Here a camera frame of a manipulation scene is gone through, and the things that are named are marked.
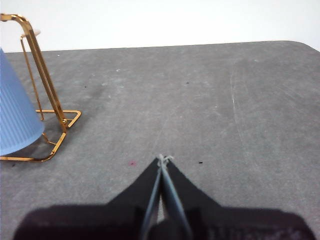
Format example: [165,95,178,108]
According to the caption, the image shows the blue ribbed plastic cup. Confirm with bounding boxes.
[0,47,46,156]

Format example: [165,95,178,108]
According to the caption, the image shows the gold wire cup rack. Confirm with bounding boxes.
[0,13,82,163]

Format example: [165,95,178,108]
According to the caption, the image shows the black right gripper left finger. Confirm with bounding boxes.
[13,156,162,240]

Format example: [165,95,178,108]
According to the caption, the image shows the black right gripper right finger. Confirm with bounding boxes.
[163,159,317,240]

